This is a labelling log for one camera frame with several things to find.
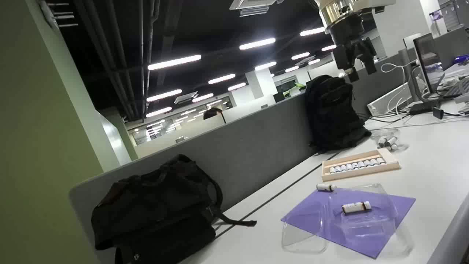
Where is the grey desk partition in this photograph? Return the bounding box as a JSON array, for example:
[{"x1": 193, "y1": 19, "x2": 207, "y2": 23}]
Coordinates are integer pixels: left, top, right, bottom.
[{"x1": 69, "y1": 92, "x2": 319, "y2": 264}]

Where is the fluorescent ceiling light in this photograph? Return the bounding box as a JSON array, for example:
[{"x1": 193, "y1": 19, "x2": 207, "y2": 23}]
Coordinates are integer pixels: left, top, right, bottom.
[{"x1": 252, "y1": 60, "x2": 278, "y2": 73}]

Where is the white cable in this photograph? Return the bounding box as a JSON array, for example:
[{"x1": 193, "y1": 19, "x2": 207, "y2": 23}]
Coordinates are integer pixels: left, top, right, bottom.
[{"x1": 379, "y1": 60, "x2": 407, "y2": 76}]

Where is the clear plastic container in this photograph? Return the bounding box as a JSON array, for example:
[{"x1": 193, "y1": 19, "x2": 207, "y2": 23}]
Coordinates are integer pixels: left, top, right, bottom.
[{"x1": 330, "y1": 182, "x2": 399, "y2": 246}]

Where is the clear plastic lid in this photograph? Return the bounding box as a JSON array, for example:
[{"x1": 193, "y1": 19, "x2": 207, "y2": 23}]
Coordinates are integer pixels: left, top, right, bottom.
[{"x1": 280, "y1": 192, "x2": 330, "y2": 255}]

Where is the black power adapter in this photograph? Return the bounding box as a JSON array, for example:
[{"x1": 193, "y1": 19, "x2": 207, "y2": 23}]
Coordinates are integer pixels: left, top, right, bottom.
[{"x1": 407, "y1": 100, "x2": 442, "y2": 117}]

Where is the clear plastic cup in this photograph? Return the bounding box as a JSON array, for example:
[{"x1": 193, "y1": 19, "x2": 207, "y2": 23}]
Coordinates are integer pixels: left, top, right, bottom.
[{"x1": 369, "y1": 126, "x2": 410, "y2": 154}]

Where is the small white capped bottle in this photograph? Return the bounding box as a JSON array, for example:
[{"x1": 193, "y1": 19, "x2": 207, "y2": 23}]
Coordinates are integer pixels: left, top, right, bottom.
[{"x1": 341, "y1": 199, "x2": 374, "y2": 215}]

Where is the purple mat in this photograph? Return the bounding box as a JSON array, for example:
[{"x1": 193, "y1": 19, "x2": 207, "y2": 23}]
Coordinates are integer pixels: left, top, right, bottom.
[{"x1": 280, "y1": 186, "x2": 418, "y2": 261}]

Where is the black desk lamp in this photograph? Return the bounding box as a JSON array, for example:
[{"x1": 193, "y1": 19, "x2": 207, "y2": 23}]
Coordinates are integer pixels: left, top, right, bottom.
[{"x1": 202, "y1": 105, "x2": 229, "y2": 126}]

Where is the shallow beige box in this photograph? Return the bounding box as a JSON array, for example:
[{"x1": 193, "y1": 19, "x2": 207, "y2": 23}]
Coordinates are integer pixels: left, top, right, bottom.
[{"x1": 319, "y1": 147, "x2": 403, "y2": 183}]

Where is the large black backpack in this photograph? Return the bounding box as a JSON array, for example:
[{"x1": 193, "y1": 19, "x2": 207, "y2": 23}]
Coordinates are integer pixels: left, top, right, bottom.
[{"x1": 89, "y1": 152, "x2": 258, "y2": 264}]

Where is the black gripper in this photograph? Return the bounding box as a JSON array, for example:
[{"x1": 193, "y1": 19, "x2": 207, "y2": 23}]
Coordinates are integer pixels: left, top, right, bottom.
[{"x1": 325, "y1": 13, "x2": 379, "y2": 83}]

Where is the black computer monitor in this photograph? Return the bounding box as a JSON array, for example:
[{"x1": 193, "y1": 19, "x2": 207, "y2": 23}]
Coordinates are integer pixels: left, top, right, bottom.
[{"x1": 412, "y1": 26, "x2": 469, "y2": 97}]

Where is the ceiling air vent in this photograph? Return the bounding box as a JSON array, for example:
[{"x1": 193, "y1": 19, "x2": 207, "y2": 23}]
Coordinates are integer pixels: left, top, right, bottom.
[{"x1": 227, "y1": 0, "x2": 286, "y2": 19}]

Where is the white flat device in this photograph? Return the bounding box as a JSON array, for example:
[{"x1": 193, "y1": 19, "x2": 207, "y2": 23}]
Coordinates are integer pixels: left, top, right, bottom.
[{"x1": 365, "y1": 81, "x2": 413, "y2": 117}]

